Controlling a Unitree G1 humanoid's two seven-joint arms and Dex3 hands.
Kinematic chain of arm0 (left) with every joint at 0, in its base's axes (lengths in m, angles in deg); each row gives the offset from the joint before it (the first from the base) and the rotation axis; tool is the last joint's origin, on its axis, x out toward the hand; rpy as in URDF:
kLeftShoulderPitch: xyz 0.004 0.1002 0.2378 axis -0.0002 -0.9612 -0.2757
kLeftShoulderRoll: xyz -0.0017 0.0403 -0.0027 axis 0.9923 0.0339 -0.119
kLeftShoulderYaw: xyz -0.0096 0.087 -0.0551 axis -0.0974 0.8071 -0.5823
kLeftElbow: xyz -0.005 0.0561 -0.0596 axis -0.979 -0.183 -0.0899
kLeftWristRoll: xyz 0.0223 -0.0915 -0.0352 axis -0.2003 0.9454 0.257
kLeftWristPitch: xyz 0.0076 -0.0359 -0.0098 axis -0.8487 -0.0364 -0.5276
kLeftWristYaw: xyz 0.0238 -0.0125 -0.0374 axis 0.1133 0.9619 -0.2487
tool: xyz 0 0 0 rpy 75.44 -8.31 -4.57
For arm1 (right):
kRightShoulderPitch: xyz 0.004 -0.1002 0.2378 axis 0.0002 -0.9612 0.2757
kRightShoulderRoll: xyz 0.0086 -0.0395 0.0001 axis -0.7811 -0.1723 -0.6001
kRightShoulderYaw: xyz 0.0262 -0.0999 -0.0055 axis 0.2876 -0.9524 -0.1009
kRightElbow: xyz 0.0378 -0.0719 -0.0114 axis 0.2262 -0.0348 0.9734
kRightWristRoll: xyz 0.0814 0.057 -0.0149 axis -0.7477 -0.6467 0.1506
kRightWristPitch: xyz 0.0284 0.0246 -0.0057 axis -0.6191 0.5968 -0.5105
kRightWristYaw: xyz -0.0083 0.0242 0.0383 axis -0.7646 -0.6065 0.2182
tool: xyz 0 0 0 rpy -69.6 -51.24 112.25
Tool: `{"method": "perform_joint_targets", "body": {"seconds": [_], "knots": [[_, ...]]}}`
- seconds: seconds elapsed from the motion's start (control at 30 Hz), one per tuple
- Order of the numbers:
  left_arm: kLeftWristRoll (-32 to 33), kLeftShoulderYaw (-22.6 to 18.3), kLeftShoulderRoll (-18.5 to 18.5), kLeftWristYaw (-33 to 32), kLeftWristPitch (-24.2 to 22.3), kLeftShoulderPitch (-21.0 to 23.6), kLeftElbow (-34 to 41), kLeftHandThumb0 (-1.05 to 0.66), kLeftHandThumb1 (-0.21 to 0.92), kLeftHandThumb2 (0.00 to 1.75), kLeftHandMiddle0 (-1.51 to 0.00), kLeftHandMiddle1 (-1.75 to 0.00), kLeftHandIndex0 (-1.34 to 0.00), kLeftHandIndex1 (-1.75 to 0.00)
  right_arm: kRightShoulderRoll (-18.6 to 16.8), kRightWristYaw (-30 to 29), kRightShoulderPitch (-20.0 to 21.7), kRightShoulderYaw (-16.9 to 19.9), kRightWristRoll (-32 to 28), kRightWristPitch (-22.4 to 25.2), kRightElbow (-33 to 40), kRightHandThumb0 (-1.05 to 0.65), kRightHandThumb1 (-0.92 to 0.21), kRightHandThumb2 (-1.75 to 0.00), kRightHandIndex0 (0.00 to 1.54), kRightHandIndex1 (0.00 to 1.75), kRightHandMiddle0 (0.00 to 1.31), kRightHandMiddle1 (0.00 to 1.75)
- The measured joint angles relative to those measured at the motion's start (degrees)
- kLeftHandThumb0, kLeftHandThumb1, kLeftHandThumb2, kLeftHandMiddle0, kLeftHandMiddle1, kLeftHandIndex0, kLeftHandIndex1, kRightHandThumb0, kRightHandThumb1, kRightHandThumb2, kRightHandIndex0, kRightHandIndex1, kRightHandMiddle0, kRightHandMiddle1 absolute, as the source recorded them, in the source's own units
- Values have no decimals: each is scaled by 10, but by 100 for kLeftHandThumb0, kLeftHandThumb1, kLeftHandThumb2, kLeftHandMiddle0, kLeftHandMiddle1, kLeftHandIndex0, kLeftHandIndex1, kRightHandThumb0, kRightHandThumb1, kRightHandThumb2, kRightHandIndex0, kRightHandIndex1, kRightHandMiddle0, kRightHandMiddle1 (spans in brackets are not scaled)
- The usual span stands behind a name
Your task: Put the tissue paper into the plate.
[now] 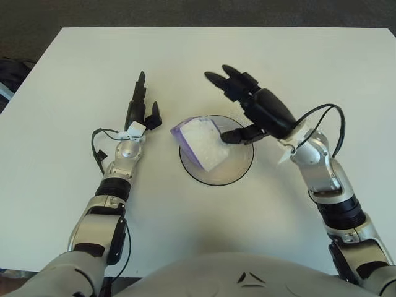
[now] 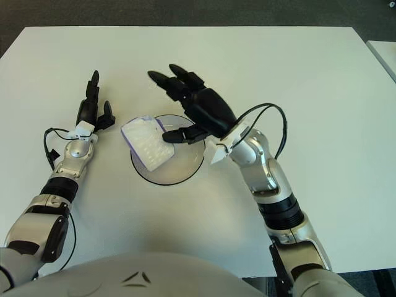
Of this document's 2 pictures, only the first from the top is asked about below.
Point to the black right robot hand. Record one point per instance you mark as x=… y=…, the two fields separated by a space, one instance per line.
x=270 y=111

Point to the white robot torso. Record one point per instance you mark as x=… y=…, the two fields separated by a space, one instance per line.
x=201 y=275

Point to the black bag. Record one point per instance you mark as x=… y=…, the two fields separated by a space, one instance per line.
x=12 y=74

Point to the purple tissue paper pack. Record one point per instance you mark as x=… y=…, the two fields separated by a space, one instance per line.
x=204 y=145

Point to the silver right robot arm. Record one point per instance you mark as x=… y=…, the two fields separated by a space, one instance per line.
x=325 y=173

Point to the white plate with black rim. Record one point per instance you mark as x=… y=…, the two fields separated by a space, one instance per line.
x=235 y=167

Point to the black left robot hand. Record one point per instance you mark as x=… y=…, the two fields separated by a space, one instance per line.
x=134 y=111

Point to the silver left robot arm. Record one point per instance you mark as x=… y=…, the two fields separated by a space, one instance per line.
x=127 y=151

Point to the pale blue flat object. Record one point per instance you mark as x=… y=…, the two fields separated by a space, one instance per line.
x=3 y=91

